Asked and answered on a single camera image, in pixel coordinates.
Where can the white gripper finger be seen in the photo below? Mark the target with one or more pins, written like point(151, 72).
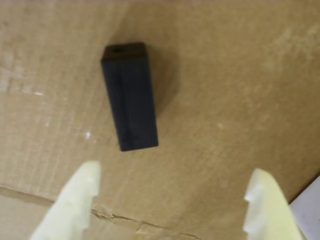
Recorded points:
point(270, 215)
point(72, 205)

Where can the black rectangular block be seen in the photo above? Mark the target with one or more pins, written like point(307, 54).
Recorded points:
point(132, 100)

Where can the brown cardboard sheet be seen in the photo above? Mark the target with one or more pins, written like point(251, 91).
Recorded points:
point(225, 100)

